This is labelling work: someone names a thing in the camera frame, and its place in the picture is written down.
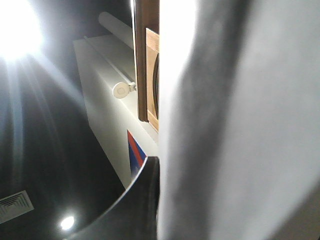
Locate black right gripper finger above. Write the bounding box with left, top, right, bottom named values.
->
left=67, top=156, right=160, bottom=240

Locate white paper sheet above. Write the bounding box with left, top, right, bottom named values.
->
left=157, top=0, right=320, bottom=240

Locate white ceiling air vent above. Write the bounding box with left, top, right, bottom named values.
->
left=0, top=190, right=35, bottom=224

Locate white roller blind tube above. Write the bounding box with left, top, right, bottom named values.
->
left=98, top=12, right=136, bottom=99

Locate wooden shelf unit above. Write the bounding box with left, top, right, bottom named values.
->
left=132, top=0, right=160, bottom=131

